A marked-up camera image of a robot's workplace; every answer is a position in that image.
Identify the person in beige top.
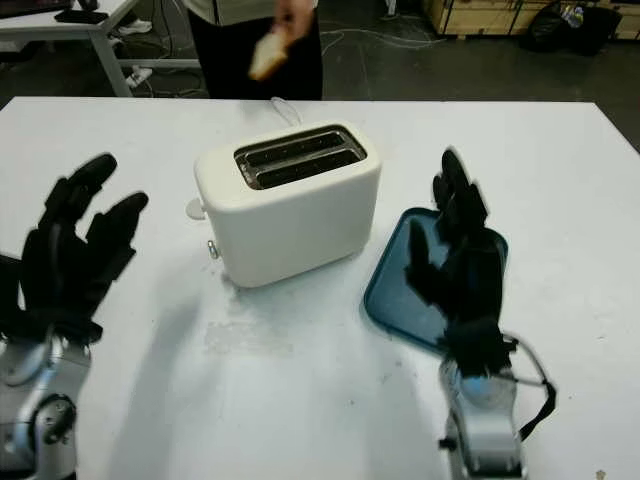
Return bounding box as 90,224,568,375
184,0,324,101

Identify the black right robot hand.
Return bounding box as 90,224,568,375
403,147,506,332

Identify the white office desk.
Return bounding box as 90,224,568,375
0,0,201,98

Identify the white toaster power cord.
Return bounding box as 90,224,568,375
269,96,304,127

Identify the blue plastic tray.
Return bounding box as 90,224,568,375
362,207,510,358

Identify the person's left hand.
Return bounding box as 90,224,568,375
273,0,318,44

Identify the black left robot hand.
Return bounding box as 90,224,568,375
17,152,150,347

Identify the black garbage bag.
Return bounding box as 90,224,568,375
519,2,624,57

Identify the slice of toast bread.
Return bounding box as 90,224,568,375
248,32,291,82

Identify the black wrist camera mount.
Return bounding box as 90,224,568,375
0,253,24,342
437,319,516,377

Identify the white two-slot toaster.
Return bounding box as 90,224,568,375
193,121,384,289

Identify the flat black device on desk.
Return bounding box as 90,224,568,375
53,8,109,25

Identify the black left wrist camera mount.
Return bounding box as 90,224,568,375
0,253,24,342

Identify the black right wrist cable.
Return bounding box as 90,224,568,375
499,337,559,442

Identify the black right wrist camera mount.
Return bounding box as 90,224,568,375
437,319,516,377

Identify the white cable on floor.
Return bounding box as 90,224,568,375
319,27,447,52

